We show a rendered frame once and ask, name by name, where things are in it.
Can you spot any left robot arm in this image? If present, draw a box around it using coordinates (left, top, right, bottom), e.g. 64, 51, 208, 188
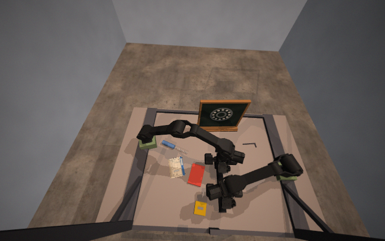
136, 119, 245, 173

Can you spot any red flat box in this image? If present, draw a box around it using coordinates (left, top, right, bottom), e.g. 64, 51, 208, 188
187, 164, 205, 187

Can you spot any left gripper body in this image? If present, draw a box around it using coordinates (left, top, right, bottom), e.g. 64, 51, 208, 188
205, 153, 237, 165

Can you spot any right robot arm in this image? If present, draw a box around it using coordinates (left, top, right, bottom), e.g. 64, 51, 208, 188
206, 153, 303, 209

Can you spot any blue screwdriver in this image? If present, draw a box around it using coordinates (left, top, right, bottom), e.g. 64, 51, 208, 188
162, 140, 175, 149

